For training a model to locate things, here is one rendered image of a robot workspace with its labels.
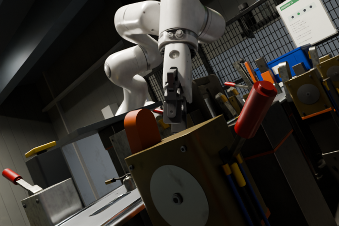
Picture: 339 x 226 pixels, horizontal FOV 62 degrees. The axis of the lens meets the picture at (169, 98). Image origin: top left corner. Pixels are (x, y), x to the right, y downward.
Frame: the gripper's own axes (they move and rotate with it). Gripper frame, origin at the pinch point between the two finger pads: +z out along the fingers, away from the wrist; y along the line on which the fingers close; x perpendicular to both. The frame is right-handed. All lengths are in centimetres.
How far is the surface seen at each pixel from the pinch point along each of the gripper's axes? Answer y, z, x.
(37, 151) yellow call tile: 11.3, 4.2, 36.1
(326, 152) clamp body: 36, 0, -39
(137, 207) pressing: -14.7, 14.4, 2.6
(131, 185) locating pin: -4.8, 11.8, 6.5
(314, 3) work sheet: 94, -91, -63
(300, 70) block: 91, -49, -51
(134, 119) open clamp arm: -21.2, 4.4, 1.9
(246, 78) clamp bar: 76, -39, -22
